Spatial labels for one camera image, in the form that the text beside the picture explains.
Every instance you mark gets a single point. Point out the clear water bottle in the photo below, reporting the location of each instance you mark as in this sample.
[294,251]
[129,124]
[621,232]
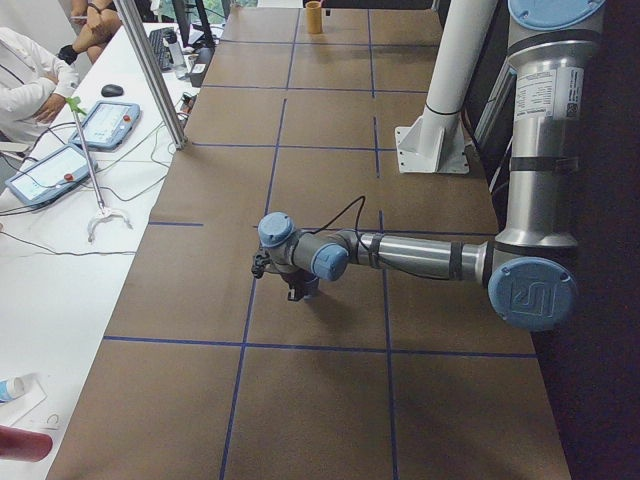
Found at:
[177,58]

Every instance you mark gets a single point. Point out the red cylinder bottle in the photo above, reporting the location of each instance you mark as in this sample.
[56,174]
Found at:
[24,445]

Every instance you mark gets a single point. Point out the tan bamboo cup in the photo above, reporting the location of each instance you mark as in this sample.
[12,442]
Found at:
[314,22]

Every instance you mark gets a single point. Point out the white blue tube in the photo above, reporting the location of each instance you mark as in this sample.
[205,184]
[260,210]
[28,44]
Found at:
[11,389]

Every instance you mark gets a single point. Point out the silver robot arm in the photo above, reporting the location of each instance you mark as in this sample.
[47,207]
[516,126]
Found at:
[525,269]

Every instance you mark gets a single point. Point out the black computer mouse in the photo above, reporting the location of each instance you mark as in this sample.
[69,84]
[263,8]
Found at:
[111,90]

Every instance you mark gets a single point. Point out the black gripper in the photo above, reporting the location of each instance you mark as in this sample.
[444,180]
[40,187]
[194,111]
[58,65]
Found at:
[291,281]

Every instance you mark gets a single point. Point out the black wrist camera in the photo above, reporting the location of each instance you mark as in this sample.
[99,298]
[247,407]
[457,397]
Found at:
[261,263]

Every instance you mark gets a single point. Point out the far teach pendant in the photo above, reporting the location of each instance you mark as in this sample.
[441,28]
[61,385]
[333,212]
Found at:
[107,124]

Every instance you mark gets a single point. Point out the reacher grabber tool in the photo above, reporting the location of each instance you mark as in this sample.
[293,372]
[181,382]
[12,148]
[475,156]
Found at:
[104,213]

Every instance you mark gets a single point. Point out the teach pendant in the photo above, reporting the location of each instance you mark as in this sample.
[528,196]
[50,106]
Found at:
[107,124]
[50,178]

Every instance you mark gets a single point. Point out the seated person in white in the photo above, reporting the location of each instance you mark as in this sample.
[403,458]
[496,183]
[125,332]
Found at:
[34,87]

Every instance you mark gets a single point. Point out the near teach pendant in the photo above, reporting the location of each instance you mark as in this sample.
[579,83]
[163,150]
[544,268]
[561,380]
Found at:
[50,178]

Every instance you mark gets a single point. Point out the black keyboard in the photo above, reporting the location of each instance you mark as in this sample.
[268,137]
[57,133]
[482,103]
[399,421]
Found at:
[160,50]

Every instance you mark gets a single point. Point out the blue plastic cup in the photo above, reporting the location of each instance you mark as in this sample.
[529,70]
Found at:
[309,288]

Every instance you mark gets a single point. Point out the aluminium frame post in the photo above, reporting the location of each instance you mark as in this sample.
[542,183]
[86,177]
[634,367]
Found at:
[137,35]

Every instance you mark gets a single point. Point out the white mounting column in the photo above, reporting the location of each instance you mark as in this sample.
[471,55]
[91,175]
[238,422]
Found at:
[434,143]

